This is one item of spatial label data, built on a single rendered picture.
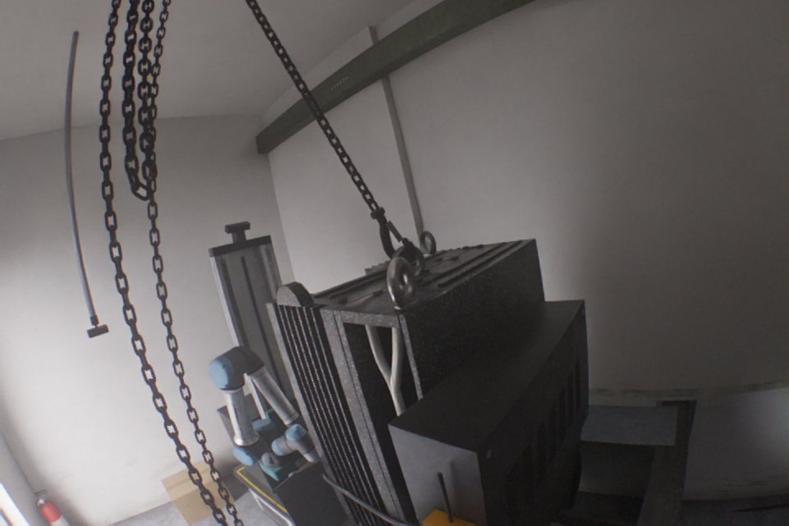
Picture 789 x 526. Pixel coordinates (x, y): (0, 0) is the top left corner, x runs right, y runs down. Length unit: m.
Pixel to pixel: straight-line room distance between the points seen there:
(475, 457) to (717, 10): 1.62
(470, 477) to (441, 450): 0.05
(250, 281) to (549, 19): 1.87
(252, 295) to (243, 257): 0.20
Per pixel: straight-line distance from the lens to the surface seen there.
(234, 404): 1.48
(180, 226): 2.72
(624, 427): 1.65
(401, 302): 0.45
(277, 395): 1.51
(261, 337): 1.82
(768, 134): 1.57
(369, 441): 0.69
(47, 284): 2.71
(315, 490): 1.21
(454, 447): 0.39
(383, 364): 0.56
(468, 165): 1.70
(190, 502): 2.75
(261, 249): 1.78
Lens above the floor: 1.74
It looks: 3 degrees down
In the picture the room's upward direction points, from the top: 13 degrees counter-clockwise
